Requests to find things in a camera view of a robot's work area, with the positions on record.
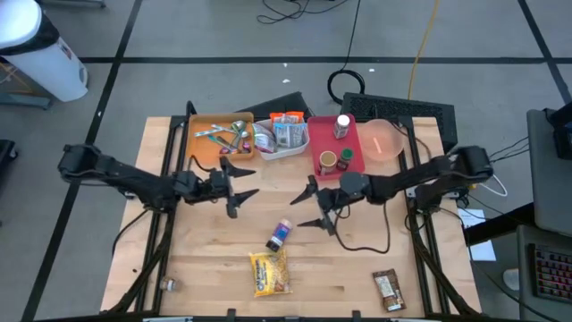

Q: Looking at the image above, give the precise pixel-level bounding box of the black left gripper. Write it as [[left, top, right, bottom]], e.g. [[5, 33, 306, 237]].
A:
[[206, 156, 261, 220]]

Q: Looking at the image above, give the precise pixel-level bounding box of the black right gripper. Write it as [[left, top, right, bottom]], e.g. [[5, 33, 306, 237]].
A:
[[289, 174, 349, 237]]

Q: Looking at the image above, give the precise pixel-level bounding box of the purple-label garlic powder jar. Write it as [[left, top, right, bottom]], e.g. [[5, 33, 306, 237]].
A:
[[265, 217, 294, 253]]

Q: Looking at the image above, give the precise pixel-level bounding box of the iridescent blue-handled spoon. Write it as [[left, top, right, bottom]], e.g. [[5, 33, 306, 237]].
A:
[[206, 134, 238, 156]]

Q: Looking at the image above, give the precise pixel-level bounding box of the iridescent teal-handled spoon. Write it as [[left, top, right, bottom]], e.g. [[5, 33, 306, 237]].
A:
[[230, 120, 246, 151]]

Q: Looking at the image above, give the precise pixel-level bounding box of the tan-lid spice jar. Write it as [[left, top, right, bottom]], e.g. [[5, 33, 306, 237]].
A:
[[317, 149, 339, 176]]

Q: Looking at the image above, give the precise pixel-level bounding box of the green-edged ramen noodle packet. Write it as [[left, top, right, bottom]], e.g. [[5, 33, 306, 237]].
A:
[[252, 123, 278, 155]]

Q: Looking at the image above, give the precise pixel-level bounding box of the green small bottle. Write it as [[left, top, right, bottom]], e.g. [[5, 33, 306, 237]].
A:
[[335, 147, 356, 173]]

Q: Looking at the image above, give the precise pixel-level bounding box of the multicoloured ramen noodle packet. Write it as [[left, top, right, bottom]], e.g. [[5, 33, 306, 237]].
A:
[[272, 121, 308, 149]]

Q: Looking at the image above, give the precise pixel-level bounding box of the orange ramen noodle packet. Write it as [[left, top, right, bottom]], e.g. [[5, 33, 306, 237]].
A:
[[269, 111, 306, 126]]

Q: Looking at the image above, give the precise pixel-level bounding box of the yellow ramen noodle packet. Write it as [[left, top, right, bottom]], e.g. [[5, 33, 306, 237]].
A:
[[248, 249, 294, 299]]

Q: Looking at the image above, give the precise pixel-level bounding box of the white-lid spice jar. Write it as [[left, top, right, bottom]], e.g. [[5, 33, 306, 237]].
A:
[[332, 114, 352, 140]]

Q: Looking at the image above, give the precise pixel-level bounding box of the brown snack bar packet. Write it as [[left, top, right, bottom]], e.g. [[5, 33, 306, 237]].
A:
[[372, 267, 408, 313]]

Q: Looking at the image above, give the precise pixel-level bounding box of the orange rectangular tray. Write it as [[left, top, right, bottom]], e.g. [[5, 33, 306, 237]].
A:
[[186, 112, 256, 163]]

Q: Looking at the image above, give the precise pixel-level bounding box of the white plastic bin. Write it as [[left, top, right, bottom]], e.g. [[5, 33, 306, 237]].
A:
[[252, 116, 310, 162]]

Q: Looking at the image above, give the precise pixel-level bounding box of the red plastic tray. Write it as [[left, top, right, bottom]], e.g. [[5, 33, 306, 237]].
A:
[[306, 113, 366, 182]]

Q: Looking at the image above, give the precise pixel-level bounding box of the black slanted panel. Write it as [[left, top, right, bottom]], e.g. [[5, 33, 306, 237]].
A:
[[236, 90, 313, 121]]

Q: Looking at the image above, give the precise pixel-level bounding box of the translucent pink bowl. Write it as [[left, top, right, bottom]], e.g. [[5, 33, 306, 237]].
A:
[[357, 118, 406, 163]]

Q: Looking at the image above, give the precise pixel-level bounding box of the black perforated box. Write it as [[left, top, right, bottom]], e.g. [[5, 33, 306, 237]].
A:
[[340, 91, 458, 151]]

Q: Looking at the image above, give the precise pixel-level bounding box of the white paper sheet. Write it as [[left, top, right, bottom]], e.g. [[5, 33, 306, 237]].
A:
[[457, 208, 498, 263]]

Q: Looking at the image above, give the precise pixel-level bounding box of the white computer mouse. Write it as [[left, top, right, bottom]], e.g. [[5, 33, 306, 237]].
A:
[[502, 267, 520, 292]]

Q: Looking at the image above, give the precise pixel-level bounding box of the grey keyboard desk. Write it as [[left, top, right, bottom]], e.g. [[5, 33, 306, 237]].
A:
[[517, 223, 572, 322]]

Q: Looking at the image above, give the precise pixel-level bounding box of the grey furniture foot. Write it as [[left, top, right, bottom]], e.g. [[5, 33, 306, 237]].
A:
[[0, 90, 51, 111]]

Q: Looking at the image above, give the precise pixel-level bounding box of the black floor object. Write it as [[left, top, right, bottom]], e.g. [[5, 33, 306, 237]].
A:
[[0, 139, 20, 163]]

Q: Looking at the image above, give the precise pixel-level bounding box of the grey side desk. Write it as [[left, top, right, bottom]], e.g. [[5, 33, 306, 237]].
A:
[[526, 108, 572, 237]]

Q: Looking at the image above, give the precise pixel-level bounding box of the white trash can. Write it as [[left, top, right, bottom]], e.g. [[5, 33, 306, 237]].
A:
[[0, 0, 89, 103]]

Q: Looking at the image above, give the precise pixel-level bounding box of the keyboard with coloured keys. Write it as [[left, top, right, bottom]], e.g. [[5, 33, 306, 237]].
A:
[[529, 242, 572, 306]]

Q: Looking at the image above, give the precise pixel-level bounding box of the black desk device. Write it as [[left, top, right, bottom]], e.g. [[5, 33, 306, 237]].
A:
[[545, 101, 572, 161]]

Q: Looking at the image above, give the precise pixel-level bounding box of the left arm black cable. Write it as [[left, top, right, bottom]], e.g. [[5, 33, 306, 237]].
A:
[[189, 154, 220, 174]]

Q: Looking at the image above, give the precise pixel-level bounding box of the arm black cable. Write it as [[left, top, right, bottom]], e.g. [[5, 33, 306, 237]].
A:
[[332, 200, 392, 255], [189, 154, 220, 174]]

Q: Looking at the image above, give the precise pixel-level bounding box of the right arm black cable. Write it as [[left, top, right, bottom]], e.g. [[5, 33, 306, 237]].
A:
[[332, 200, 392, 255]]

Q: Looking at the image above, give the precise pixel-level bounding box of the black aluminium table frame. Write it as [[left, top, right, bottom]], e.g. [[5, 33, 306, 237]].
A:
[[100, 100, 484, 322]]

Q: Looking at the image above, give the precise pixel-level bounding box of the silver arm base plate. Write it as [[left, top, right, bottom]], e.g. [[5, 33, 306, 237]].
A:
[[404, 185, 464, 200]]

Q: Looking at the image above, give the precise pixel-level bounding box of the black hanging cable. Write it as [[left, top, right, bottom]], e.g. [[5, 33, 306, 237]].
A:
[[326, 0, 366, 106]]

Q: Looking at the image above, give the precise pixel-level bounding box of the black floor cable tangle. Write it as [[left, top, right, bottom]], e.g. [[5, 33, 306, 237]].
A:
[[256, 0, 352, 26]]

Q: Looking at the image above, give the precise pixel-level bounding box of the yellow hanging cable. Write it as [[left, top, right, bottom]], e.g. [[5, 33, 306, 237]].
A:
[[406, 0, 442, 100]]

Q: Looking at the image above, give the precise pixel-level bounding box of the white cable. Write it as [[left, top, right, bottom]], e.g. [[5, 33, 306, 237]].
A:
[[480, 173, 509, 199]]

